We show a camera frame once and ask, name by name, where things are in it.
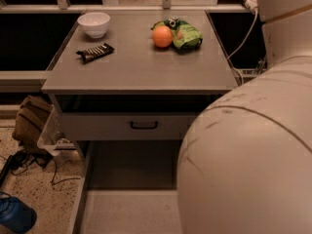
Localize orange fruit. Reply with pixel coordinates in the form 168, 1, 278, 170
152, 26, 173, 48

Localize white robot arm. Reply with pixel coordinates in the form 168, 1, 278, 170
177, 0, 312, 234

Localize grey drawer cabinet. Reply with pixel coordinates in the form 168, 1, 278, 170
42, 10, 237, 156

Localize open grey middle drawer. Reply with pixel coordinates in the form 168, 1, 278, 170
68, 140, 182, 234

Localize grey top drawer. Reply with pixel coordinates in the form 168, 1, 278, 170
59, 112, 196, 140

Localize green chip bag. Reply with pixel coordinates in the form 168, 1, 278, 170
151, 17, 203, 50

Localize dark chocolate bar wrapper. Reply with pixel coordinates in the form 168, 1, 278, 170
76, 43, 115, 63

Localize white ceramic bowl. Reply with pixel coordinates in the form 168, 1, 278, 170
77, 12, 110, 38

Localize clear plastic bin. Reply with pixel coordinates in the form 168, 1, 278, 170
37, 109, 76, 157

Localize metal stand pole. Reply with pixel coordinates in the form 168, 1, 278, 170
253, 58, 266, 75

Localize brown fabric bag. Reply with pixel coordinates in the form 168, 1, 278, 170
12, 96, 53, 154

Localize blue water jug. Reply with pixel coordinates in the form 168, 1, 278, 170
0, 192, 37, 234

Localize black drawer handle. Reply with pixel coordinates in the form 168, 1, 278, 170
130, 121, 158, 130

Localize white power cable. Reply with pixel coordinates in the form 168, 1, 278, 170
225, 7, 259, 86

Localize black cables on floor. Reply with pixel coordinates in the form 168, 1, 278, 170
0, 149, 82, 189

